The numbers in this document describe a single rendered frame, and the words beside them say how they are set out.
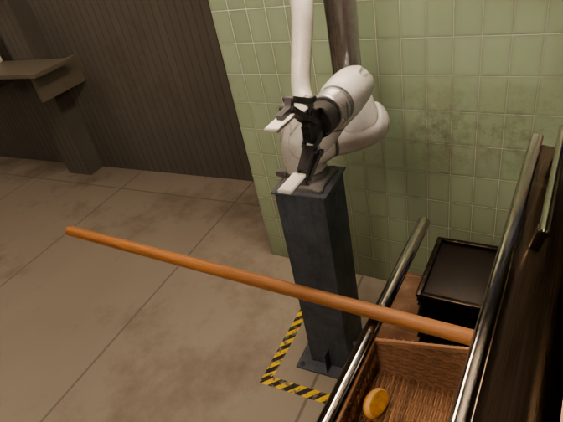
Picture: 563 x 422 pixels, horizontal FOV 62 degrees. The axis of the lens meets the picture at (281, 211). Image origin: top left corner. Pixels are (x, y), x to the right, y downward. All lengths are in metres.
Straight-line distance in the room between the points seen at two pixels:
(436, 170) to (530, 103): 0.48
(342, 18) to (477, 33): 0.58
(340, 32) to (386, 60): 0.51
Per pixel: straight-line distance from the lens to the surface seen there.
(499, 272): 0.70
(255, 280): 1.08
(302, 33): 1.33
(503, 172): 2.16
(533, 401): 0.62
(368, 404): 1.50
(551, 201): 0.79
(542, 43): 1.93
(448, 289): 1.51
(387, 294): 1.03
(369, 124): 1.68
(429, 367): 1.54
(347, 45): 1.60
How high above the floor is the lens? 1.91
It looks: 34 degrees down
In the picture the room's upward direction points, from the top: 13 degrees counter-clockwise
